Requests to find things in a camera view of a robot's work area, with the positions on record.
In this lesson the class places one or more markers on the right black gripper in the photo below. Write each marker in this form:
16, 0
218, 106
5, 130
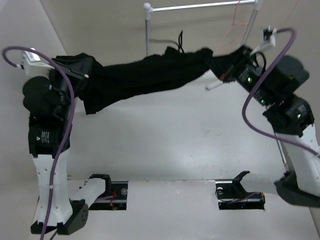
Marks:
243, 56

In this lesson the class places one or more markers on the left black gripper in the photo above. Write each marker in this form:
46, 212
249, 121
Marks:
81, 77

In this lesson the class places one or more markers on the black trousers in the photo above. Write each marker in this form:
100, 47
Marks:
107, 85

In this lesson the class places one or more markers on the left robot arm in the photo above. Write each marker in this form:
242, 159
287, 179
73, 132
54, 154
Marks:
49, 96

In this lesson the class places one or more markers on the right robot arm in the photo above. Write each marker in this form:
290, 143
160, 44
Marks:
290, 116

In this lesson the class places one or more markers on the white metal clothes rack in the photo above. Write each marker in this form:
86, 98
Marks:
221, 25

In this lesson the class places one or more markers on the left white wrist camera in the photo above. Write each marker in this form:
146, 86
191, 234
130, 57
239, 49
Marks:
33, 65

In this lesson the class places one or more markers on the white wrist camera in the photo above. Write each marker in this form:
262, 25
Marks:
268, 40
33, 65

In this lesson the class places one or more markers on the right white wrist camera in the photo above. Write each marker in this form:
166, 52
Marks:
268, 40

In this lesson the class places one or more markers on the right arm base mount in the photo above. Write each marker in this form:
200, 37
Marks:
232, 196

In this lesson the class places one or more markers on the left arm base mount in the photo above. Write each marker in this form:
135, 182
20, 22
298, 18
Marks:
114, 199

